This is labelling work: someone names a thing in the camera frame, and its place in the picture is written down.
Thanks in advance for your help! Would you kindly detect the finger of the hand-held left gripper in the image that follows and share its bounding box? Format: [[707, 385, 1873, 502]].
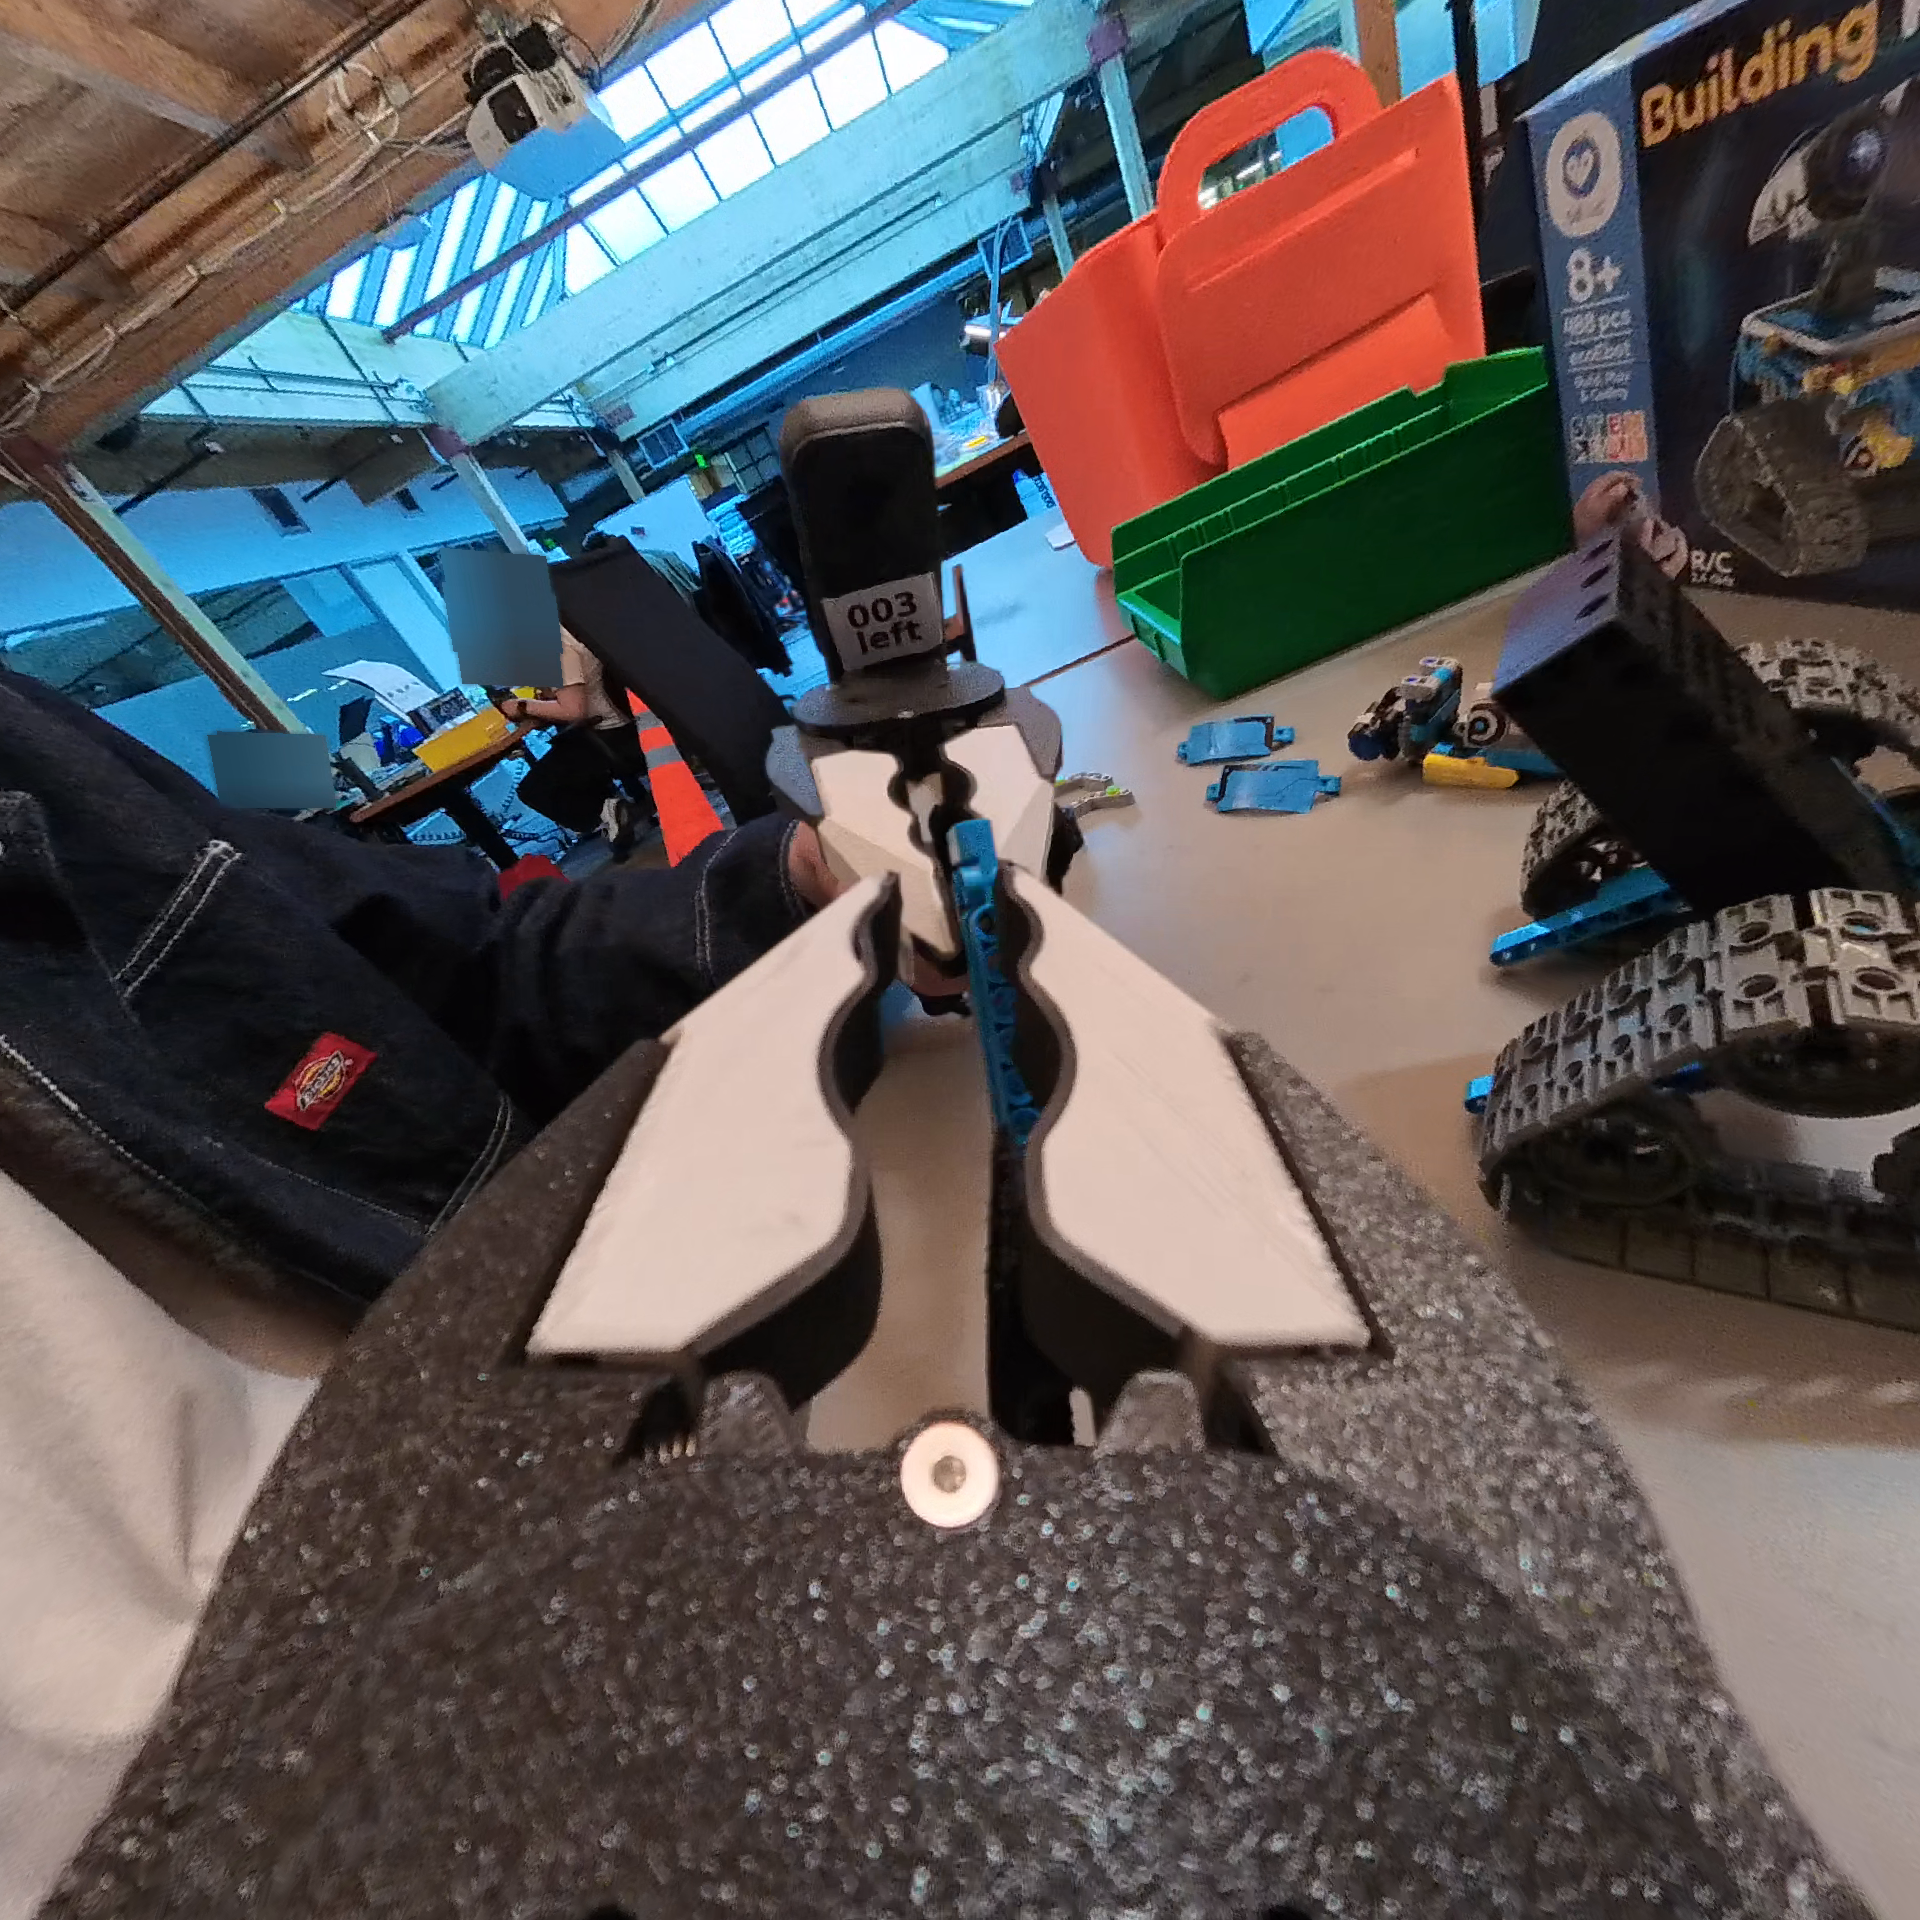
[[810, 748, 965, 964], [957, 720, 1062, 882]]

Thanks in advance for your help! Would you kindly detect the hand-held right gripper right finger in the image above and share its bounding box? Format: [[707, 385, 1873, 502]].
[[994, 864, 1374, 1360]]

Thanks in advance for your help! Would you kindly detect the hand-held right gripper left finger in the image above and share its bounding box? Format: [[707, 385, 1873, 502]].
[[529, 873, 902, 1369]]

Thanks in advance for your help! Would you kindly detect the blue holed toy beam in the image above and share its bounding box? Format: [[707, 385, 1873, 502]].
[[945, 817, 1051, 1158]]

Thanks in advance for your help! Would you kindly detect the blue grey tracked toy robot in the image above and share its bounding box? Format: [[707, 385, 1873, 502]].
[[1464, 527, 1920, 1328]]

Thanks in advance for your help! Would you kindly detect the person's left forearm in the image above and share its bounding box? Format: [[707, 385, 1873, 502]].
[[497, 817, 812, 1113]]

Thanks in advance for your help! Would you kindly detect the grey desk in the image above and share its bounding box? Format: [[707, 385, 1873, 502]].
[[838, 518, 1920, 1920]]

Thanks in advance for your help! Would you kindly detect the orange traffic cone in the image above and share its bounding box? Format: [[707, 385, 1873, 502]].
[[622, 691, 737, 868]]

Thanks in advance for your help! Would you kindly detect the skylight window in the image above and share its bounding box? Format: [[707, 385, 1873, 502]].
[[299, 0, 962, 347]]

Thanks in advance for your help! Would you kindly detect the green plastic bin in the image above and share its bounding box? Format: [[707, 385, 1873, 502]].
[[1114, 347, 1578, 704]]

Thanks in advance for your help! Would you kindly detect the blue white toy assembly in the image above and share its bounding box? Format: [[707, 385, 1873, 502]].
[[1347, 652, 1561, 794]]

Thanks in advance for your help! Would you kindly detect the wooden table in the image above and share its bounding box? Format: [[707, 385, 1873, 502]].
[[348, 720, 542, 873]]

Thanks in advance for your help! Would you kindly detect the orange plastic case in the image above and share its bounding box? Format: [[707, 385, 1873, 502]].
[[992, 49, 1490, 570]]

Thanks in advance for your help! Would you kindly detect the white ceiling mounted device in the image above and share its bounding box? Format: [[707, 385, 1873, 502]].
[[462, 23, 617, 196]]

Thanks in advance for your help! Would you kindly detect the person's denim jacket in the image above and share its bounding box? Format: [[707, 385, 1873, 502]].
[[0, 668, 542, 1307]]

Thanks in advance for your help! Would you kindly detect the person's white shirt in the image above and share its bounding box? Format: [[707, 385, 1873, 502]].
[[0, 1170, 325, 1906]]

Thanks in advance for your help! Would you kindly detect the dark printed toy kit box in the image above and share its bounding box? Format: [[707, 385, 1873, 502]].
[[1522, 0, 1920, 609]]

